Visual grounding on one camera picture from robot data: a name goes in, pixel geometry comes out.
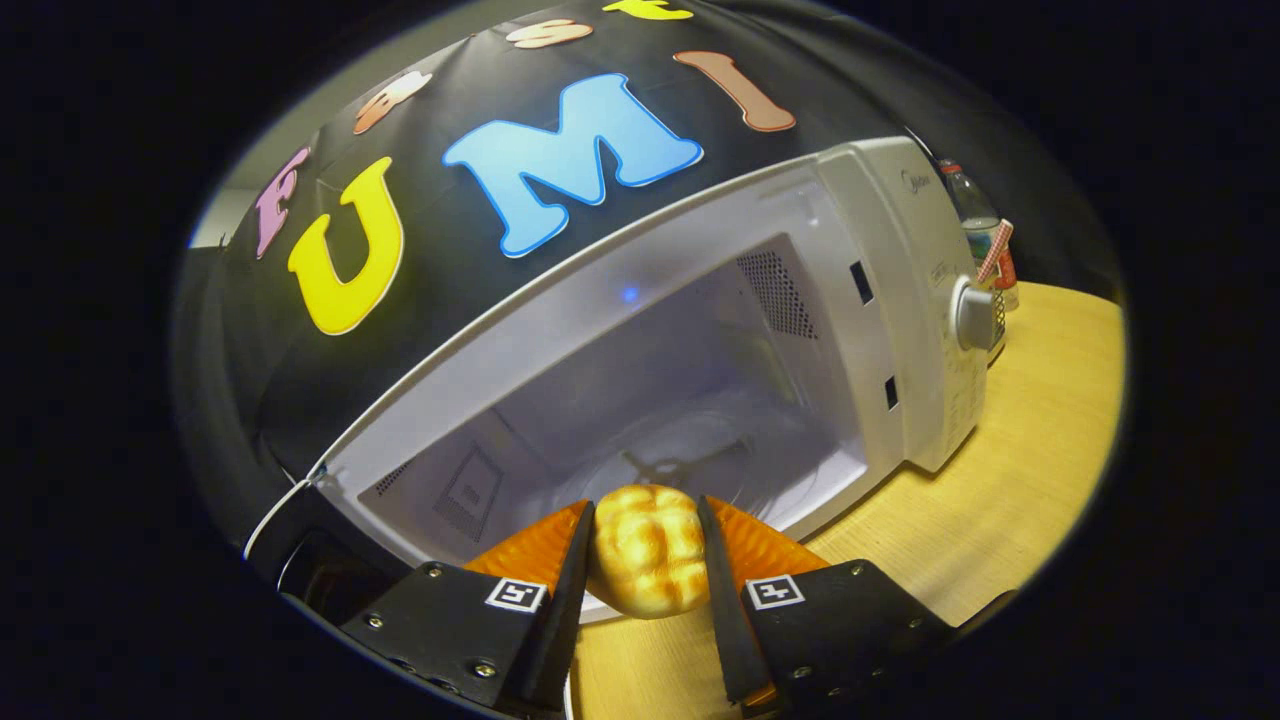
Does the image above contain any golden bread bun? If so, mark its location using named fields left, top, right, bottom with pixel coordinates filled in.
left=586, top=484, right=706, bottom=619

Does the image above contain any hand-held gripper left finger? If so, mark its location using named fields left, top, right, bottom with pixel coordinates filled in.
left=340, top=500, right=598, bottom=716

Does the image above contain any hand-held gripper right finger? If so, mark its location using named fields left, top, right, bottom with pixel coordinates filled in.
left=697, top=495, right=956, bottom=713

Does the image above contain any clear bottle red label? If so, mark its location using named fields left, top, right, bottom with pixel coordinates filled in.
left=935, top=160, right=1021, bottom=313

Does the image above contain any white microwave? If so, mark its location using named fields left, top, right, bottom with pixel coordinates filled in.
left=243, top=135, right=999, bottom=626

